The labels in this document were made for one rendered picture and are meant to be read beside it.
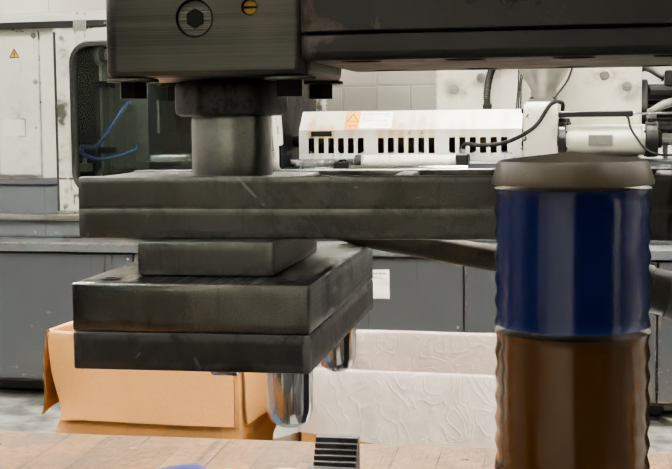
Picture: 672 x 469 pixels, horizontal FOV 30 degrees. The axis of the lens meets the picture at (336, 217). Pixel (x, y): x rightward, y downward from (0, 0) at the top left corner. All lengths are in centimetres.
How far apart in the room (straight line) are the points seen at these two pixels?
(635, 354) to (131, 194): 30
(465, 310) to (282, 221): 457
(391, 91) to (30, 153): 228
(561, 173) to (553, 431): 6
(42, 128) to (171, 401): 284
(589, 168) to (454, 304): 481
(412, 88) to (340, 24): 652
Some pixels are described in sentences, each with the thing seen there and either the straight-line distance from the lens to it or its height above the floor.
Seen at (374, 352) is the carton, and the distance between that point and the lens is 338.
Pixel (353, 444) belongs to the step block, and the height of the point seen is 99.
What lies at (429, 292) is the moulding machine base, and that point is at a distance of 511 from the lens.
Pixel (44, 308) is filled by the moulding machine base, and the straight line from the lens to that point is 564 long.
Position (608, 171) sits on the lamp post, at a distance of 30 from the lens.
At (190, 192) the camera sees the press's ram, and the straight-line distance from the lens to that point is 54.
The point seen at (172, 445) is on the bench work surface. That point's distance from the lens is 122.
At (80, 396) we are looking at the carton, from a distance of 302.
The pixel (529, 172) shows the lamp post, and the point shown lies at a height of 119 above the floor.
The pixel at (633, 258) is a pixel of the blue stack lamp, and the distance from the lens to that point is 30.
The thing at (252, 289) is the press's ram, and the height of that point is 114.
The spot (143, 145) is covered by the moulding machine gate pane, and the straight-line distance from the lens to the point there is 538.
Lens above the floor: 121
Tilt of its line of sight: 4 degrees down
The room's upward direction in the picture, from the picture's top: 1 degrees counter-clockwise
